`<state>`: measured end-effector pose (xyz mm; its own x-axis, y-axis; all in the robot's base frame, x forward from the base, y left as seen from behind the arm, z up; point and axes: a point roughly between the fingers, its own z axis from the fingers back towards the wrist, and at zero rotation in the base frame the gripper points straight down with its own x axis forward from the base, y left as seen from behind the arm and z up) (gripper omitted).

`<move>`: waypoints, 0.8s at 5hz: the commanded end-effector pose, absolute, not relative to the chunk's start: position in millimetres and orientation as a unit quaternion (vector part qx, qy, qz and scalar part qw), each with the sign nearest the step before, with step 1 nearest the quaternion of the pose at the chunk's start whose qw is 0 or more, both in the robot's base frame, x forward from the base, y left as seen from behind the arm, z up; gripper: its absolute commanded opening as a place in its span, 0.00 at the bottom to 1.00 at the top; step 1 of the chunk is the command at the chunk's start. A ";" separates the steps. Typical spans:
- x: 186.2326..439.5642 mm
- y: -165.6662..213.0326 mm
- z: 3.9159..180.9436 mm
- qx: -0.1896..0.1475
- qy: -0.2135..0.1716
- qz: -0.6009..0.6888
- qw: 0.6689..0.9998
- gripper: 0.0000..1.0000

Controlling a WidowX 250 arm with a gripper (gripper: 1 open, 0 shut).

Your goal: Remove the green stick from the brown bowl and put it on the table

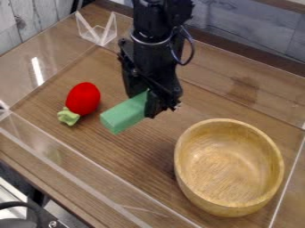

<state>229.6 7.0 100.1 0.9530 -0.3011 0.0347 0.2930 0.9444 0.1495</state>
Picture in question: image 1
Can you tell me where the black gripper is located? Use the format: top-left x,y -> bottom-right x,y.
117,36 -> 183,118

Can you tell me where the green rectangular block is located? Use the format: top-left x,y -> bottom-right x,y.
100,92 -> 147,134

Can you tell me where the brown wooden bowl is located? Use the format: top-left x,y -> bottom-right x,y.
173,118 -> 284,217

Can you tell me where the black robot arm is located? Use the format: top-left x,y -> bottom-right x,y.
117,0 -> 193,118

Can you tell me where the red plush strawberry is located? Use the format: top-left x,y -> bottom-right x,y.
57,82 -> 101,126

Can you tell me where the clear acrylic corner bracket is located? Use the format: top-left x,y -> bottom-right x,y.
74,12 -> 116,46

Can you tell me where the clear acrylic tray wall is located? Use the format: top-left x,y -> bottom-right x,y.
0,106 -> 200,228

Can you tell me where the black metal bracket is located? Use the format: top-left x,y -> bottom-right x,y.
26,199 -> 69,228

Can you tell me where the black cable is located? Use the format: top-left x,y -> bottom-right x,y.
0,201 -> 40,228

